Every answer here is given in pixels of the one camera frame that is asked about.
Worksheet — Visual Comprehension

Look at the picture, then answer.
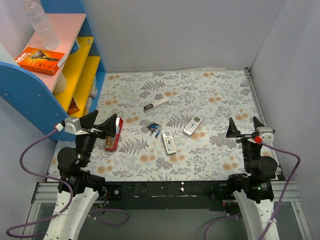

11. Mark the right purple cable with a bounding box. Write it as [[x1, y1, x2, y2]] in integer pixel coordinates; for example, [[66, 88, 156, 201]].
[[202, 137, 301, 240]]

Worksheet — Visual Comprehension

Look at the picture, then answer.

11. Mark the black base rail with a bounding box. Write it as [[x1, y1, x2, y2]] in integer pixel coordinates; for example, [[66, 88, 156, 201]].
[[98, 180, 239, 213]]

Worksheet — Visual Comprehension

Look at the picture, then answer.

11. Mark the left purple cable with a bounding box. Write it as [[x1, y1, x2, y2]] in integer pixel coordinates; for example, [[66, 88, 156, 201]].
[[5, 123, 130, 238]]

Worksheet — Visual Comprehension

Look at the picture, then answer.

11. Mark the pile of batteries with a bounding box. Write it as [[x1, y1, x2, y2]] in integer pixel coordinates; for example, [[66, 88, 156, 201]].
[[147, 123, 159, 136]]

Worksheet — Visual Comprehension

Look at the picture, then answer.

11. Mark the purple cable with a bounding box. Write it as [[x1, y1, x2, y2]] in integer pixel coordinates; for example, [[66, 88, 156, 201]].
[[5, 123, 130, 238], [202, 137, 301, 240]]

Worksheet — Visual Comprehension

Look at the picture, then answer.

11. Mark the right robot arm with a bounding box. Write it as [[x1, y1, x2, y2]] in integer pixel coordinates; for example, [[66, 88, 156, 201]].
[[226, 117, 280, 240]]

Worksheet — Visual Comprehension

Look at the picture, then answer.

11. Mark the floral table mat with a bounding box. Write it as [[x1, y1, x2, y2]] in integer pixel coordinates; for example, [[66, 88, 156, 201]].
[[47, 70, 279, 182]]

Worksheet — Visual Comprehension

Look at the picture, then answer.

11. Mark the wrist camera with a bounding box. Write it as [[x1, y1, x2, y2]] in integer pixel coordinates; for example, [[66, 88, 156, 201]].
[[256, 126, 275, 142], [64, 117, 82, 135]]

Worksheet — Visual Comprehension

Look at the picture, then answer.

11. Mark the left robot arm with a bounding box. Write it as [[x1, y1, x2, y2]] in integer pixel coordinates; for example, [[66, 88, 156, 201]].
[[44, 110, 120, 240]]

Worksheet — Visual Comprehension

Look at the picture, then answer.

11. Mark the orange razor box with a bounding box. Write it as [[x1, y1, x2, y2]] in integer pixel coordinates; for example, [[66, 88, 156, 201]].
[[14, 47, 67, 76]]

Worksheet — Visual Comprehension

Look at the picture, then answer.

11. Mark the blue yellow shelf unit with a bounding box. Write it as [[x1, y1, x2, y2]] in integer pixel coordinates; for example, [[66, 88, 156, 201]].
[[0, 0, 106, 135]]

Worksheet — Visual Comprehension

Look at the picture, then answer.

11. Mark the white remote control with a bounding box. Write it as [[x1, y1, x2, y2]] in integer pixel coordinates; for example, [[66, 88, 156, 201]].
[[162, 130, 177, 155], [183, 116, 203, 137]]

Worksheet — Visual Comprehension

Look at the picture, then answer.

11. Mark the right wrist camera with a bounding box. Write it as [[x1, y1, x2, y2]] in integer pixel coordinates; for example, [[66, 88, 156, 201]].
[[256, 126, 275, 142]]

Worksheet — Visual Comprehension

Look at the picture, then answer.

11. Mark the red box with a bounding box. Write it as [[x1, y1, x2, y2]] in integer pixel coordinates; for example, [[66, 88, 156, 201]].
[[104, 116, 124, 152]]

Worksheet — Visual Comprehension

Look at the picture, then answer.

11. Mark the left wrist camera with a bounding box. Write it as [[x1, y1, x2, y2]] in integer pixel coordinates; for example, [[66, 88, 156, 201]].
[[64, 117, 82, 135]]

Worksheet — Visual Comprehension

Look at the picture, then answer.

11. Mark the clear plastic bottle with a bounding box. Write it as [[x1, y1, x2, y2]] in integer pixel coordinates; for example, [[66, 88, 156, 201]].
[[22, 0, 60, 50]]

